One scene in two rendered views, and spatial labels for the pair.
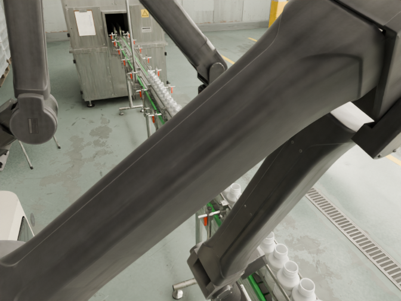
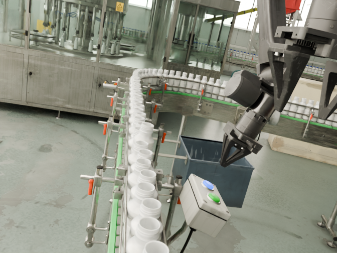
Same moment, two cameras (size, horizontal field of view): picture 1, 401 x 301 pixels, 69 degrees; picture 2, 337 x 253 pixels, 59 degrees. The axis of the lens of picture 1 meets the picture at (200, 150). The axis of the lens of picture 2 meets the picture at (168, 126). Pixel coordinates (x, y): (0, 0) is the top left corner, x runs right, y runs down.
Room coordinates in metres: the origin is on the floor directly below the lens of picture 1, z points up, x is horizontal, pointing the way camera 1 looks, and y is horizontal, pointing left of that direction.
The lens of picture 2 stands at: (1.07, -0.12, 1.46)
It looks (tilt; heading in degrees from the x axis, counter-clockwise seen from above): 17 degrees down; 190
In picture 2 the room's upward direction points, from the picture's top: 12 degrees clockwise
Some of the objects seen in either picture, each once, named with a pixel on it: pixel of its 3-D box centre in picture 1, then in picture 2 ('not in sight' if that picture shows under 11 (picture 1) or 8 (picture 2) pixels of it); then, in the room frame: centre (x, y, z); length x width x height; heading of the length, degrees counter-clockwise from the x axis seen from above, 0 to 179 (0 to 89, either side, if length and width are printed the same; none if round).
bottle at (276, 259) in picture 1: (277, 267); (139, 221); (0.55, -0.23, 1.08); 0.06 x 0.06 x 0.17
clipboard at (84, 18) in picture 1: (85, 22); not in sight; (4.22, 1.55, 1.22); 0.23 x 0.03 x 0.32; 110
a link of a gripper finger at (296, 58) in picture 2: not in sight; (299, 76); (0.67, -0.04, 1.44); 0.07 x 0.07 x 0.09; 20
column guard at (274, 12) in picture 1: (277, 22); not in sight; (8.77, -2.14, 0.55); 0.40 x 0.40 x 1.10; 20
